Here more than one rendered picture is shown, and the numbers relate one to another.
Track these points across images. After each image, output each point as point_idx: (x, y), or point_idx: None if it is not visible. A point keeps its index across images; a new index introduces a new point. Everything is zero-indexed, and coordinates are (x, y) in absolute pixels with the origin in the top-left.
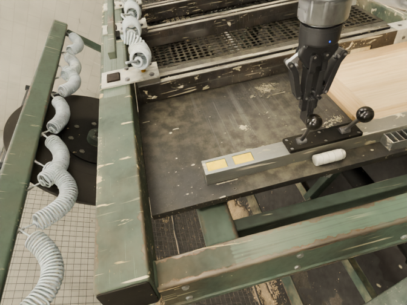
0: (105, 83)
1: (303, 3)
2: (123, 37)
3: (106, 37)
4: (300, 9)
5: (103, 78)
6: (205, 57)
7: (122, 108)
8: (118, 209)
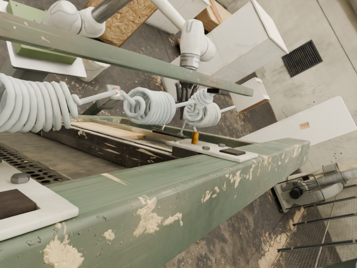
0: (248, 153)
1: (198, 60)
2: (207, 95)
3: (92, 203)
4: (196, 63)
5: (246, 156)
6: (53, 174)
7: (252, 147)
8: (290, 141)
